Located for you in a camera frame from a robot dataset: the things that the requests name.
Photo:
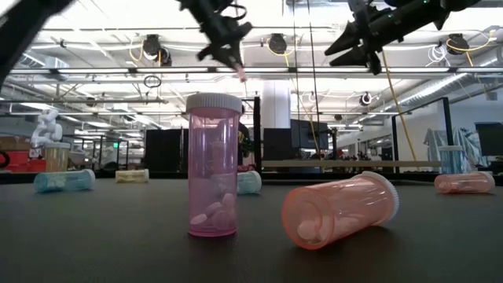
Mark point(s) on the brown cardboard box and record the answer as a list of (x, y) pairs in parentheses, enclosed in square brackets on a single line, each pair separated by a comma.
[(13, 143)]

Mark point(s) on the long ceiling light strip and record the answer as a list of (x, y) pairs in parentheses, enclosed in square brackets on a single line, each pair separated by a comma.
[(94, 70)]

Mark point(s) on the black divider panel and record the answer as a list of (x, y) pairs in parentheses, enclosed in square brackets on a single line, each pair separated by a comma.
[(275, 143), (163, 151)]

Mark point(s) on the dark monitor screen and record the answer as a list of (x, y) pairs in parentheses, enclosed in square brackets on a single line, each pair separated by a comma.
[(489, 137), (312, 129)]

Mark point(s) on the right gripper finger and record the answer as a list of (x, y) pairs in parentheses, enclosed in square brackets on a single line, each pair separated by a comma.
[(347, 39), (353, 58)]

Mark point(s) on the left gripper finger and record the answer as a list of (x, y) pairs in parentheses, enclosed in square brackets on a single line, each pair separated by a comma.
[(233, 59), (212, 50)]

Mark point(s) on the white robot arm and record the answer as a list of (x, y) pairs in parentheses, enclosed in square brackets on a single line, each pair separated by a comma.
[(47, 129)]

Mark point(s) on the blue pill bottle white cap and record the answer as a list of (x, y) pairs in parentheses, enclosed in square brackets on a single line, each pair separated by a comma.
[(452, 159), (249, 182), (64, 181)]

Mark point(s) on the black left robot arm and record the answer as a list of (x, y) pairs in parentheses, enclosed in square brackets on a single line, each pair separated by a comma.
[(19, 31)]

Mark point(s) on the red plastic storage bin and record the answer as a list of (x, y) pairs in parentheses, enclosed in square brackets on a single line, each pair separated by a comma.
[(23, 161)]

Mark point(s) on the silver ventilation duct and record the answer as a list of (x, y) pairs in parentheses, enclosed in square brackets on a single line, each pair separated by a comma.
[(452, 84), (47, 65)]

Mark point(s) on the pink pill bottle white cap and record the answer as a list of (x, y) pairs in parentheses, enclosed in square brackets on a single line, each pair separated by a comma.
[(214, 165)]

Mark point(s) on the orange pill bottle white cap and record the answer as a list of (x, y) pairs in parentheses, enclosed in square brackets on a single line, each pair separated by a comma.
[(338, 212)]

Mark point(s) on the black rig frame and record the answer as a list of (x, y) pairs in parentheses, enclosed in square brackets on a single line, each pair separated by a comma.
[(257, 133)]

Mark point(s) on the white square column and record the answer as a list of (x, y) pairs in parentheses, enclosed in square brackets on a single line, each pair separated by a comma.
[(275, 102)]

